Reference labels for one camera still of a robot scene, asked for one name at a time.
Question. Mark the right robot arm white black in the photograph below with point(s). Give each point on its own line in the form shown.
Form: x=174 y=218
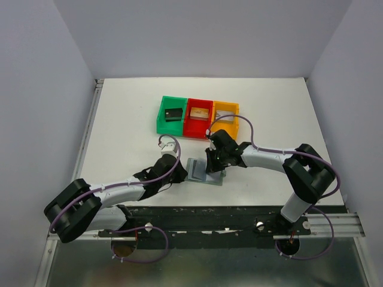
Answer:
x=306 y=171

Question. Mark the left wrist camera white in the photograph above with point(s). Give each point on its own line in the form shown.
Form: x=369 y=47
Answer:
x=169 y=148

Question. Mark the red plastic bin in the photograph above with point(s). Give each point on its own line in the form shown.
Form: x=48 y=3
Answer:
x=196 y=128

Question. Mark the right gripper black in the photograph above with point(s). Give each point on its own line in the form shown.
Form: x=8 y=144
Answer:
x=212 y=166

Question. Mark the yellow plastic bin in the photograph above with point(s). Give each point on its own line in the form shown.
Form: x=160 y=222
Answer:
x=230 y=123

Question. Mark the sage green card holder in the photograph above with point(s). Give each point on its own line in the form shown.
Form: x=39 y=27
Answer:
x=211 y=178

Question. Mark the green plastic bin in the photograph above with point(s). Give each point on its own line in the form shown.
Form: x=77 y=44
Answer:
x=174 y=128

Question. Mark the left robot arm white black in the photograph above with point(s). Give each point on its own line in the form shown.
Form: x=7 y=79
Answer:
x=73 y=211

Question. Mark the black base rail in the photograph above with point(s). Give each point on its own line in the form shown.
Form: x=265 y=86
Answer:
x=208 y=227

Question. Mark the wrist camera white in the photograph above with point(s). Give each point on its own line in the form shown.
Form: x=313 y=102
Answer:
x=169 y=148
x=211 y=143

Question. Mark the tan card stack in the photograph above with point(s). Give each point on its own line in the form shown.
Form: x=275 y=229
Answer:
x=199 y=113

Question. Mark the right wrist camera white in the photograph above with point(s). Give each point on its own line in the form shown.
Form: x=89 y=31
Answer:
x=211 y=143

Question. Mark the silver card stack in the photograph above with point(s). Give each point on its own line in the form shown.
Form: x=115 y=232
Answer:
x=224 y=116

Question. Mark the black card stack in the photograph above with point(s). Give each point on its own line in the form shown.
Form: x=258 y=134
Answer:
x=173 y=114

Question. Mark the aluminium frame rail left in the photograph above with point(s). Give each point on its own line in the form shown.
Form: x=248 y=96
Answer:
x=87 y=130

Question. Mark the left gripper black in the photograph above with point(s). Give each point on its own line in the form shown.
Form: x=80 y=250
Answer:
x=182 y=173

